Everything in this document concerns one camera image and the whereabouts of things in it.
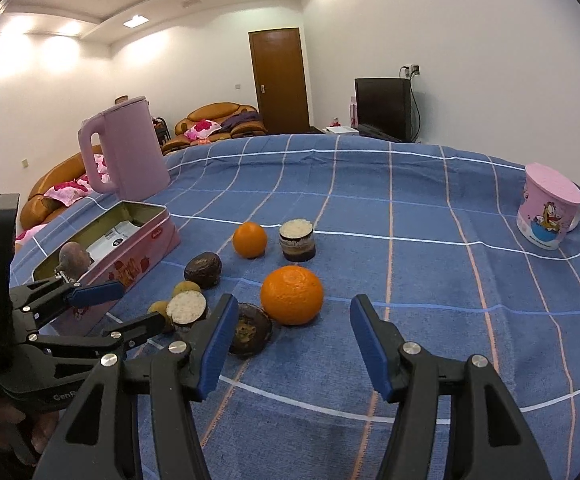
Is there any purple cloth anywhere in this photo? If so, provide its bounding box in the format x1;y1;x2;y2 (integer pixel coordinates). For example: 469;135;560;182
222;111;263;131

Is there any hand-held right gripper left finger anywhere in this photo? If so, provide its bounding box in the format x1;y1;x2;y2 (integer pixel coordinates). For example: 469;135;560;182
32;293;241;480

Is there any brown wooden door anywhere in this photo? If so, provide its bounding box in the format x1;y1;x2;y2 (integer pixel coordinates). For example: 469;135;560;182
248;27;311;136

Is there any white packet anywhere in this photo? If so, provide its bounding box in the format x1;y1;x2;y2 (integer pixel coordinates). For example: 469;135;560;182
85;223;141;261

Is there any black power cable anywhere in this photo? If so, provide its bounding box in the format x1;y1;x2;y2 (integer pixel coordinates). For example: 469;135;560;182
409;72;422;142

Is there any small brown leather sofa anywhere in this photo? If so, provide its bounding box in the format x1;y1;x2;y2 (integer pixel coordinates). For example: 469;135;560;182
161;102;269;156

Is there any small orange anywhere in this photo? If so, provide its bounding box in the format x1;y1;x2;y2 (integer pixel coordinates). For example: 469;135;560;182
233;221;268;259

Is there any upright cut passion fruit half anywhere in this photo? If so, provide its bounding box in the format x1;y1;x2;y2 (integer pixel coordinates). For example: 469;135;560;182
279;218;317;263

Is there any person's left hand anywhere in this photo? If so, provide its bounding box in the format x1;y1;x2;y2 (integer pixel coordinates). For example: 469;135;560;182
0;402;60;467

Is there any pink tin box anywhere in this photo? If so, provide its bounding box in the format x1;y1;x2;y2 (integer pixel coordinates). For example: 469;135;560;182
32;200;181;334

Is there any white-faced passion fruit half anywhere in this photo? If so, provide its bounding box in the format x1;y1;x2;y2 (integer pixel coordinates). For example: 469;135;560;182
166;291;209;331

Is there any pink electric kettle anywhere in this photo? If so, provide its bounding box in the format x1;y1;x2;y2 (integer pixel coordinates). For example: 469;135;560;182
78;96;171;203

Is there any dark wrinkled passion fruit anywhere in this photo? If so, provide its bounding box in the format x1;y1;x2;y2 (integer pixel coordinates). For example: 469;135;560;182
184;252;223;289

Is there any pink floral pillow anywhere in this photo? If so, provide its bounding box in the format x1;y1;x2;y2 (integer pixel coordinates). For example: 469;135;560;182
16;225;47;244
184;120;221;140
45;180;94;205

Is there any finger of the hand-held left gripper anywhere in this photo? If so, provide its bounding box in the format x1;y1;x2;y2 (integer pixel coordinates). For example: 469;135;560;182
11;276;127;333
26;311;167;361

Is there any large orange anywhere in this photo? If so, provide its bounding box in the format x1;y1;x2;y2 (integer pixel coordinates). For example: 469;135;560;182
260;265;325;326

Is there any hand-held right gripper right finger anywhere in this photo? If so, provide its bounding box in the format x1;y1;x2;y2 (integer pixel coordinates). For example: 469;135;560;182
350;294;553;480

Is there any blue checked blanket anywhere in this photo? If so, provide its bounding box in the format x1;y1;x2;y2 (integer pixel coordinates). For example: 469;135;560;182
9;132;580;480

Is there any black television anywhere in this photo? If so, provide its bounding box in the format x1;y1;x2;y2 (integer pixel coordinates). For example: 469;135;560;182
354;77;413;142

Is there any dark hollow passion fruit half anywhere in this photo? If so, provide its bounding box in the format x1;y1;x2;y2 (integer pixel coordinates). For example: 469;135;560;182
228;302;273;357

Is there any long brown leather sofa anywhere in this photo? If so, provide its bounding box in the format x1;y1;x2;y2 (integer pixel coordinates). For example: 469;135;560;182
15;145;112;242

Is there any pink cartoon cup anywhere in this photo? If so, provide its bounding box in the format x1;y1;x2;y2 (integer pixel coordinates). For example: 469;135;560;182
516;162;580;251

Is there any purple passion fruit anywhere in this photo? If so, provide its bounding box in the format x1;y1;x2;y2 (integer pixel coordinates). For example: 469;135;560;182
59;241;93;278

